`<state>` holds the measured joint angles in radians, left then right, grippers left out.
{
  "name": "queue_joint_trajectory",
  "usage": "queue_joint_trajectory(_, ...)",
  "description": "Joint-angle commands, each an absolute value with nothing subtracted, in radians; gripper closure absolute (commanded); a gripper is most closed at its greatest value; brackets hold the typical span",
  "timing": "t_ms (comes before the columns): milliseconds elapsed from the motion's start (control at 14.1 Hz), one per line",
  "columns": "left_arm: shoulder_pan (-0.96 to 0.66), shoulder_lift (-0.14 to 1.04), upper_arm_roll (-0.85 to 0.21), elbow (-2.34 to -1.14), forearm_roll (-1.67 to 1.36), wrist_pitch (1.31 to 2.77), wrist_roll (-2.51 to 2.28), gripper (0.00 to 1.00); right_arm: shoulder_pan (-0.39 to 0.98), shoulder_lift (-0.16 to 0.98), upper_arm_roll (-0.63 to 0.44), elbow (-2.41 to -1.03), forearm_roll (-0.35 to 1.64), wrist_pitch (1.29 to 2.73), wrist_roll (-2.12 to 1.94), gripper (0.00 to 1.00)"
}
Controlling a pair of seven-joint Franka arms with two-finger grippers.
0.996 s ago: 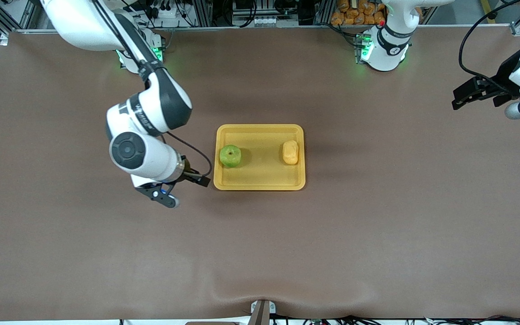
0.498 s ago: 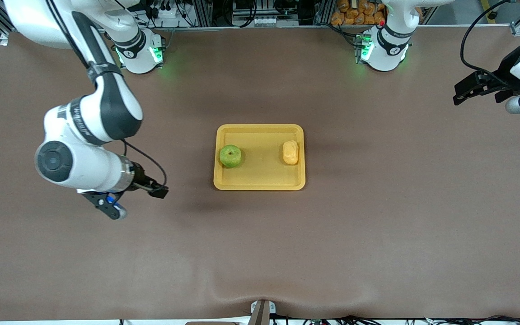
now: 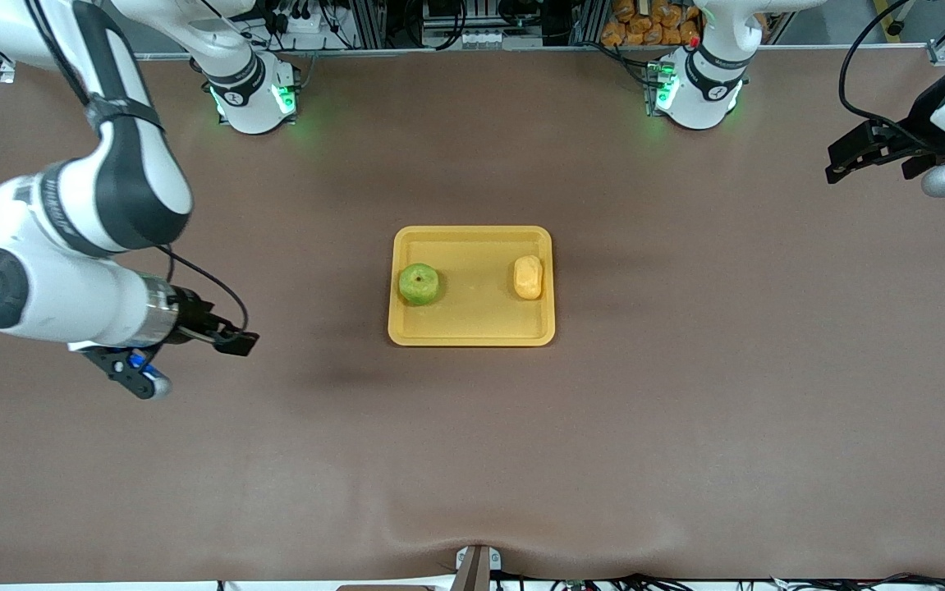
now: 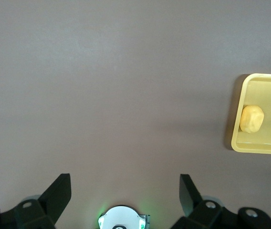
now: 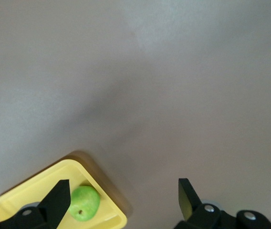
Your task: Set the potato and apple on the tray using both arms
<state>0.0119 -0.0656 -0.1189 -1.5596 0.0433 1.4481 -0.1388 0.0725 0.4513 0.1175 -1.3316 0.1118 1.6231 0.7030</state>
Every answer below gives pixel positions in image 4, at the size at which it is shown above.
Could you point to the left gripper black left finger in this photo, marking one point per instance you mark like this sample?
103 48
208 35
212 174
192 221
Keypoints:
47 207

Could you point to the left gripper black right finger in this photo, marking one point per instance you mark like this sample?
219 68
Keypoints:
197 214

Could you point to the yellow potato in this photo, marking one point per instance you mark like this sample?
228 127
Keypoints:
252 119

